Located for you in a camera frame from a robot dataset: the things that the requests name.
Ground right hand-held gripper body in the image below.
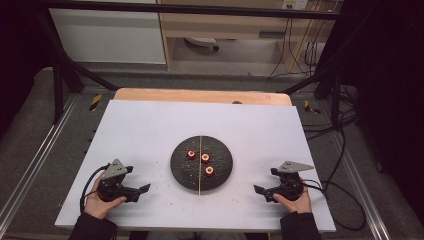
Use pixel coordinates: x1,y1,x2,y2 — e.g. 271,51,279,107
265,160,315,202

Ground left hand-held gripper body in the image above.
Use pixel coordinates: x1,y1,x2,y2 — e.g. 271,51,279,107
96,158,141,203

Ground black round plate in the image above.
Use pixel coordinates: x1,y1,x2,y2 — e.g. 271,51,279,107
170,135,234,192

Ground person's right hand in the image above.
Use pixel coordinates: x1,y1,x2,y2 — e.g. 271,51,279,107
272,188,313,215

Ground person's left hand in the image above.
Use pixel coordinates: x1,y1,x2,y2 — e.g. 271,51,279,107
83,175,128,220

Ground white board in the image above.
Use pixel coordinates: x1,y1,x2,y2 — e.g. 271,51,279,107
54,99,337,234

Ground yellow black floor tape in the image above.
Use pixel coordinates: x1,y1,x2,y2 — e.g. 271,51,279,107
88,93,103,112
303,99,322,116

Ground wooden table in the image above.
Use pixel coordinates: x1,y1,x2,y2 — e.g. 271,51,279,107
113,87,294,107

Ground white cabinet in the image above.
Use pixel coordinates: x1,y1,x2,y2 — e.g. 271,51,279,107
49,0,167,65

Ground black curtain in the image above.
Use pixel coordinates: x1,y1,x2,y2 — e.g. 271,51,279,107
338,0,424,216
0,0,56,138

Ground white power strip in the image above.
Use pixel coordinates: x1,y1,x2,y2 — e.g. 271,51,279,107
184,36,220,52

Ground light wooden desk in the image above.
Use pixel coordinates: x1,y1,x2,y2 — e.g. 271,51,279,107
156,0,336,73

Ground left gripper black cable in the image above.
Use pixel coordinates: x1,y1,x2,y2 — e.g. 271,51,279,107
79,163,111,215

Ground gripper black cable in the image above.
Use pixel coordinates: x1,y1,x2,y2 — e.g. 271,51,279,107
79,163,111,215
299,178,367,232

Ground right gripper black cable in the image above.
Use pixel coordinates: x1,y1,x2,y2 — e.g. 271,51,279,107
299,178,367,232

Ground aluminium floor rail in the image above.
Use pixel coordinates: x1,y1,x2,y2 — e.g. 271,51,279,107
328,131,392,240
0,94,80,228

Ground black floor cables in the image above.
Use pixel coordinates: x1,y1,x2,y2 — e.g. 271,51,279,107
301,84,360,142

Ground black metal frame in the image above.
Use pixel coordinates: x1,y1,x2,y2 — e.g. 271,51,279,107
33,0,355,125

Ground hanging black cables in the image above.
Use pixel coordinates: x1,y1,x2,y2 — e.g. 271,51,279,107
267,16,327,80

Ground white wall socket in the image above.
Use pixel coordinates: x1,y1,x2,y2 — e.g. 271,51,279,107
281,0,309,11

